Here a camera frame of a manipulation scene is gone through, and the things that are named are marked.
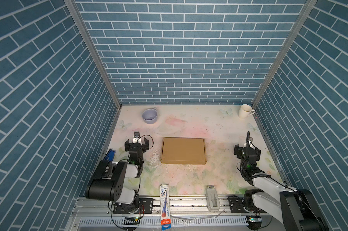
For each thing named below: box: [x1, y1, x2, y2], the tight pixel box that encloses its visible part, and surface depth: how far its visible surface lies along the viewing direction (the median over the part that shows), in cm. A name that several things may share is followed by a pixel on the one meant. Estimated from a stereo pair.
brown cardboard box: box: [160, 137, 207, 165], surface depth 91 cm
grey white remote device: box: [205, 185, 221, 212], surface depth 75 cm
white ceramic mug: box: [238, 103, 256, 119], surface depth 111 cm
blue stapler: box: [103, 148, 116, 162], surface depth 92 cm
